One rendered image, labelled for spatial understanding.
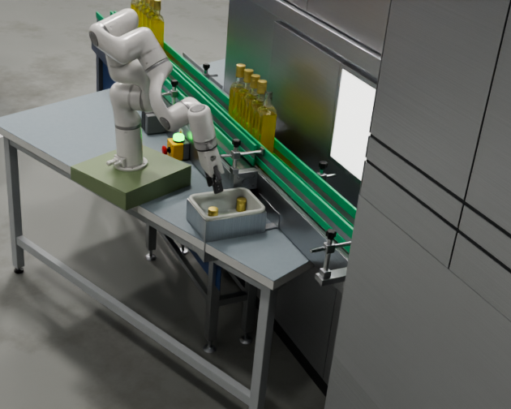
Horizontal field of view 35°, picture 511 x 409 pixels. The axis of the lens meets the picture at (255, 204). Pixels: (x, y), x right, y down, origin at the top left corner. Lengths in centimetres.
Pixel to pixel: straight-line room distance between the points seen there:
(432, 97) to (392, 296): 50
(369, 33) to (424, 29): 85
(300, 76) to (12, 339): 159
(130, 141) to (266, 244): 63
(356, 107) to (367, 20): 27
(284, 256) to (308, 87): 61
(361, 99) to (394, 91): 76
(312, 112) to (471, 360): 133
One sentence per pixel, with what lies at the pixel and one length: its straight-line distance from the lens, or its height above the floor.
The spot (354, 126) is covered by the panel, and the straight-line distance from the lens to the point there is 259.
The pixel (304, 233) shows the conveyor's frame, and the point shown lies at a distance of 258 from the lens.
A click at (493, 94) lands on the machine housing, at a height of 163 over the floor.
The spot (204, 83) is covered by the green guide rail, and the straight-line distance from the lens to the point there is 344.
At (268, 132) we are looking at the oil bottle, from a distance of 284.
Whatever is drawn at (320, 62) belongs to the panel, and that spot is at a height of 128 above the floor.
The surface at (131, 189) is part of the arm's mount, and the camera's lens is 279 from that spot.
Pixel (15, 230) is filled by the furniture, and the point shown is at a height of 24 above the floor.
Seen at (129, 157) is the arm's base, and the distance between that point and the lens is 291.
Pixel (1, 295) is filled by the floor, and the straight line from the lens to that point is 372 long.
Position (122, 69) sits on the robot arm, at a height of 120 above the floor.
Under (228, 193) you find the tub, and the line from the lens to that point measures 277.
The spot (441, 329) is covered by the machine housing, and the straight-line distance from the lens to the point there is 178.
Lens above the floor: 211
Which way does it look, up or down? 28 degrees down
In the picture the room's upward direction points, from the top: 5 degrees clockwise
